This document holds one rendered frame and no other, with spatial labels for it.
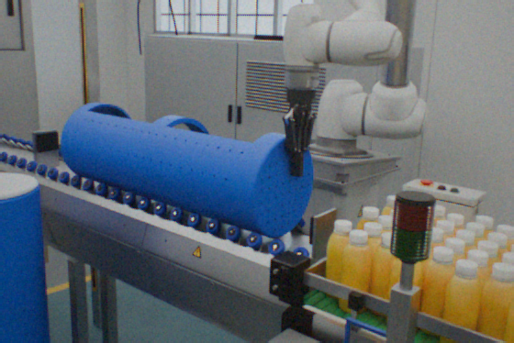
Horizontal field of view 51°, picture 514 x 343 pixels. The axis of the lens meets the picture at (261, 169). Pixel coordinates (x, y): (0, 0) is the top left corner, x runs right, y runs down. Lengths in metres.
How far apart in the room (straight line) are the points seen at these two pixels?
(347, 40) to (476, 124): 2.87
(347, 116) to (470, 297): 1.02
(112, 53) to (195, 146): 5.50
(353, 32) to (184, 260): 0.80
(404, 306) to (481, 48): 3.30
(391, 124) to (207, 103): 2.17
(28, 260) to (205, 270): 0.53
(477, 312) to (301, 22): 0.76
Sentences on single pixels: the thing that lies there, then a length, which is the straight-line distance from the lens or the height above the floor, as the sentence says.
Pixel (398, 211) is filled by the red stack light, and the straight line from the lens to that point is 0.88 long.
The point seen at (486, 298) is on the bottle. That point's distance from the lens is 1.16.
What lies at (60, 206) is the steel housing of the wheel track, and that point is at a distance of 2.11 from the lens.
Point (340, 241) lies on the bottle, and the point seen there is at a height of 1.04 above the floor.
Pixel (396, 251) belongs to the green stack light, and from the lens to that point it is 0.90.
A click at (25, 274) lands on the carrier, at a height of 0.78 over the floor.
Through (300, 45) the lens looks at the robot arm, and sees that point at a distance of 1.37.
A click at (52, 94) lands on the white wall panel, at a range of 6.64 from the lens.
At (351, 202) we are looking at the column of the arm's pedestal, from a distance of 1.99.
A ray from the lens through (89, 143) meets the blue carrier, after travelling 1.87.
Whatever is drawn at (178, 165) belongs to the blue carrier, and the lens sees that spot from 1.55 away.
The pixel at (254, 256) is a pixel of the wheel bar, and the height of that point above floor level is 0.92.
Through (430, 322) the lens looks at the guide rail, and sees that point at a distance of 1.14.
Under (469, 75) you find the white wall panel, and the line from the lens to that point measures 4.15.
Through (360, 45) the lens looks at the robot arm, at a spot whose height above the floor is 1.48.
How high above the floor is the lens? 1.50
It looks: 14 degrees down
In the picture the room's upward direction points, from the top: 2 degrees clockwise
